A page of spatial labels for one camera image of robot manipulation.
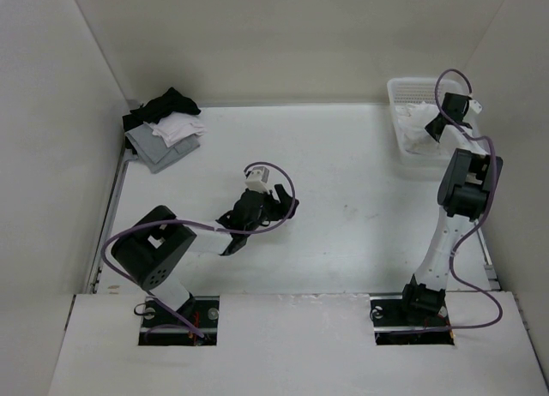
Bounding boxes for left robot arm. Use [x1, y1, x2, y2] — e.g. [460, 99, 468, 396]
[111, 184, 299, 327]

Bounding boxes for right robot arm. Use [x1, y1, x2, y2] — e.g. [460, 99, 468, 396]
[397, 93, 503, 326]

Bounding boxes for white tank tops in basket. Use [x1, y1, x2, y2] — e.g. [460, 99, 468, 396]
[395, 102, 441, 156]

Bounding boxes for grey folded tank top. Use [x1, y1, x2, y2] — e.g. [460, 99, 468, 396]
[125, 124, 200, 174]

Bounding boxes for black folded tank top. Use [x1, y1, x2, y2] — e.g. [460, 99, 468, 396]
[123, 87, 202, 132]

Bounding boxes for white plastic basket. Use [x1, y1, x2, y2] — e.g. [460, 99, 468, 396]
[387, 77, 489, 168]

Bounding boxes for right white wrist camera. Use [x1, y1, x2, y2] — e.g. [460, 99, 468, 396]
[468, 99, 483, 115]

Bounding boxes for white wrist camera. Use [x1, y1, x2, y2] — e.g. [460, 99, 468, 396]
[468, 99, 483, 115]
[244, 165, 270, 194]

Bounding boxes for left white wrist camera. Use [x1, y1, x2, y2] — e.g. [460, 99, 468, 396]
[244, 165, 270, 194]

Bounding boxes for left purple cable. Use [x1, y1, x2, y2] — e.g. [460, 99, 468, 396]
[101, 162, 300, 339]

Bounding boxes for metal table frame rail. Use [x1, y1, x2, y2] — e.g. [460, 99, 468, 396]
[83, 99, 142, 294]

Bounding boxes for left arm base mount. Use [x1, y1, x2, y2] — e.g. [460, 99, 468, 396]
[133, 297, 220, 347]

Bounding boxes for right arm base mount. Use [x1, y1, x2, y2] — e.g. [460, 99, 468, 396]
[370, 294, 455, 345]

